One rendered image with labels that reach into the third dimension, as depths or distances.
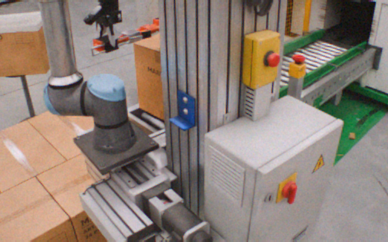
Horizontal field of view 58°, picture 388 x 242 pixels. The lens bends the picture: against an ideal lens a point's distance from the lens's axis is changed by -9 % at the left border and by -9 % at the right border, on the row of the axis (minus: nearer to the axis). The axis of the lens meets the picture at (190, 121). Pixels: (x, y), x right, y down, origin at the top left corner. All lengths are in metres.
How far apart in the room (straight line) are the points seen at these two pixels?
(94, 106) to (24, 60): 1.91
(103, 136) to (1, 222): 0.83
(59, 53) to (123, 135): 0.33
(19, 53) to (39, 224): 1.61
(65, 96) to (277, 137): 0.65
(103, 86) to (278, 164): 0.57
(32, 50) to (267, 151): 2.34
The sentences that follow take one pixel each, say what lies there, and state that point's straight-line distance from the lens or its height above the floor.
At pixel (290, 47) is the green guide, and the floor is 0.61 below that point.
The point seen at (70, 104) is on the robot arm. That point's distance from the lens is 1.20.
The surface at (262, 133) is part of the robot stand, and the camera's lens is 0.97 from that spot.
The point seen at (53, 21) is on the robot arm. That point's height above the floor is 1.48.
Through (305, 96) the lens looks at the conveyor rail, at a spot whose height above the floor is 0.59.
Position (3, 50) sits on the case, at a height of 0.84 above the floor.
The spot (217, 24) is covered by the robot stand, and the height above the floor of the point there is 1.51.
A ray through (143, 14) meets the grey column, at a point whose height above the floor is 0.94.
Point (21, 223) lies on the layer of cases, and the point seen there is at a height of 0.54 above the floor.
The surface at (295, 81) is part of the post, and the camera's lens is 2.02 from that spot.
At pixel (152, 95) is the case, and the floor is 0.81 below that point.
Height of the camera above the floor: 1.76
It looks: 32 degrees down
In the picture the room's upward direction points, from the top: 1 degrees counter-clockwise
